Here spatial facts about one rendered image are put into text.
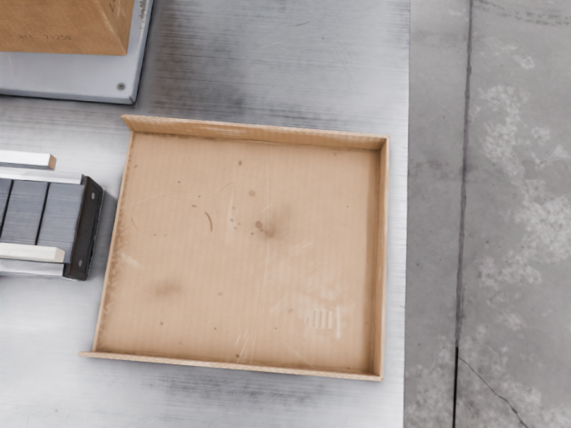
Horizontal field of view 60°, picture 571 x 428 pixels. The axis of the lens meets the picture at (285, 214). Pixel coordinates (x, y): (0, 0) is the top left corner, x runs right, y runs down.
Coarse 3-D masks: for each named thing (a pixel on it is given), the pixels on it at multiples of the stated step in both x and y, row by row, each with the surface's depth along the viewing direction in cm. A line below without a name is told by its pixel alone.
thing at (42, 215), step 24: (0, 192) 51; (24, 192) 51; (48, 192) 51; (72, 192) 51; (0, 216) 51; (24, 216) 51; (48, 216) 51; (72, 216) 51; (0, 240) 50; (24, 240) 50; (48, 240) 50; (72, 240) 50
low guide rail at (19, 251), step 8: (0, 248) 46; (8, 248) 46; (16, 248) 46; (24, 248) 46; (32, 248) 46; (40, 248) 46; (48, 248) 46; (56, 248) 46; (0, 256) 47; (8, 256) 47; (16, 256) 46; (24, 256) 46; (32, 256) 46; (40, 256) 46; (48, 256) 46; (56, 256) 46
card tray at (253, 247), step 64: (192, 128) 56; (256, 128) 55; (128, 192) 56; (192, 192) 56; (256, 192) 56; (320, 192) 56; (384, 192) 53; (128, 256) 54; (192, 256) 54; (256, 256) 54; (320, 256) 55; (384, 256) 51; (128, 320) 53; (192, 320) 53; (256, 320) 53; (320, 320) 53; (384, 320) 49
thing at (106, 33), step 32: (0, 0) 50; (32, 0) 50; (64, 0) 49; (96, 0) 49; (128, 0) 59; (0, 32) 55; (32, 32) 55; (64, 32) 55; (96, 32) 55; (128, 32) 59
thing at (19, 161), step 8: (0, 152) 44; (8, 152) 44; (16, 152) 44; (24, 152) 44; (32, 152) 44; (0, 160) 44; (8, 160) 44; (16, 160) 44; (24, 160) 44; (32, 160) 44; (40, 160) 44; (48, 160) 44; (56, 160) 45; (32, 168) 45; (40, 168) 44; (48, 168) 44
